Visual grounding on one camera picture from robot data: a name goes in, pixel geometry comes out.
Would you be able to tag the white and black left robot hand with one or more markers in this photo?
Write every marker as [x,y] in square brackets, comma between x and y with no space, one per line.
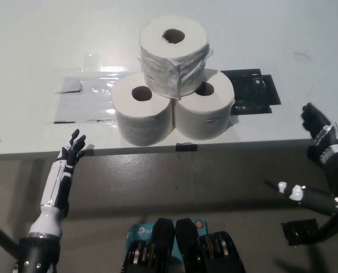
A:
[58,182]

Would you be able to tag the wrinkled toilet paper roll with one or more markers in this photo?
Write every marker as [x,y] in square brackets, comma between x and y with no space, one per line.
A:
[163,74]

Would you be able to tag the black floor tape patch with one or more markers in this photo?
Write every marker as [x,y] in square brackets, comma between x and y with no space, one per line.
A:
[298,231]

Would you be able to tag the grey taped sheet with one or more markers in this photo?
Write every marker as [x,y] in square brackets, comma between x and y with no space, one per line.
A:
[83,102]

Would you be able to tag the teal tp-link box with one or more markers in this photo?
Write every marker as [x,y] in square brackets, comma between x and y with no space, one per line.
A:
[137,230]

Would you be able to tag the black tape patch on table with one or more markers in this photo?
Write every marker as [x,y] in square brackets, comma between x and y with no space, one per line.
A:
[254,91]

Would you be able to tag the small black tape piece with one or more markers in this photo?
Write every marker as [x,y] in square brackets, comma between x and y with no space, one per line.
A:
[187,146]

